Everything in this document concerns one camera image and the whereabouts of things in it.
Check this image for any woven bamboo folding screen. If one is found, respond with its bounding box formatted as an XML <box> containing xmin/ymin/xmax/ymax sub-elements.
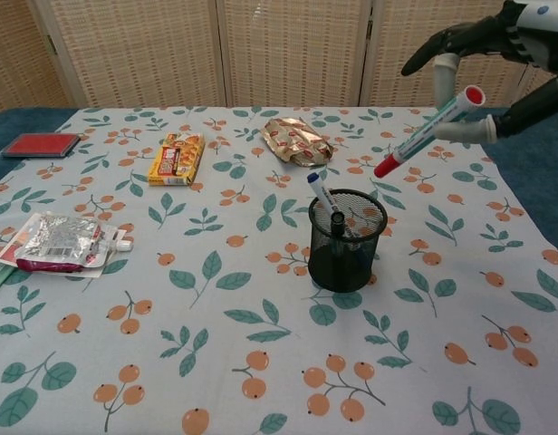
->
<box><xmin>0</xmin><ymin>0</ymin><xmax>558</xmax><ymax>110</ymax></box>

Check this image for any gold foil snack wrapper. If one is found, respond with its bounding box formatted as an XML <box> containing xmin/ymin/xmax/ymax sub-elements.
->
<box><xmin>260</xmin><ymin>116</ymin><xmax>335</xmax><ymax>168</ymax></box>

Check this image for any floral leaf berry tablecloth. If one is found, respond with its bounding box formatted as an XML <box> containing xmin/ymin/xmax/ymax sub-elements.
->
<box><xmin>0</xmin><ymin>106</ymin><xmax>558</xmax><ymax>435</ymax></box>

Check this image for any yellow curry box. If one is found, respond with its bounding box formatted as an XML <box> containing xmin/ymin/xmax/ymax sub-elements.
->
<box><xmin>147</xmin><ymin>131</ymin><xmax>207</xmax><ymax>188</ymax></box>

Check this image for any red ink pad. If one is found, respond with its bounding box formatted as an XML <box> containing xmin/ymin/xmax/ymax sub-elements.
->
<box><xmin>0</xmin><ymin>132</ymin><xmax>82</xmax><ymax>160</ymax></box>

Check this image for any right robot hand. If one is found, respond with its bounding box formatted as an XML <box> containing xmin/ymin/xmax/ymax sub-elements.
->
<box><xmin>400</xmin><ymin>0</ymin><xmax>558</xmax><ymax>144</ymax></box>

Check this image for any white red flat packet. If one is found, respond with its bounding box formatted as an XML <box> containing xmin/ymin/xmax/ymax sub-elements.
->
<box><xmin>0</xmin><ymin>212</ymin><xmax>108</xmax><ymax>280</ymax></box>

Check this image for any blue cap white marker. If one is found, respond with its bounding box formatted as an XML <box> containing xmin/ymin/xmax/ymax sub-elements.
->
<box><xmin>305</xmin><ymin>171</ymin><xmax>352</xmax><ymax>239</ymax></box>

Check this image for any black mesh pen cup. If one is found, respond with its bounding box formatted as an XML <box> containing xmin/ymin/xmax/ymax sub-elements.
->
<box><xmin>307</xmin><ymin>189</ymin><xmax>389</xmax><ymax>294</ymax></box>

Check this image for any black cap green marker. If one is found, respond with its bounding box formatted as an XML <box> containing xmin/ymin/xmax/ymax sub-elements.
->
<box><xmin>329</xmin><ymin>210</ymin><xmax>351</xmax><ymax>255</ymax></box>

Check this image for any silver spout pouch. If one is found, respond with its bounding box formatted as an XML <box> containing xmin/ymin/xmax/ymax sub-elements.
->
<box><xmin>14</xmin><ymin>212</ymin><xmax>134</xmax><ymax>274</ymax></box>

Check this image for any red cap green marker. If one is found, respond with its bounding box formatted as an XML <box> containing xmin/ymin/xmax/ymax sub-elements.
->
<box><xmin>373</xmin><ymin>84</ymin><xmax>486</xmax><ymax>179</ymax></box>

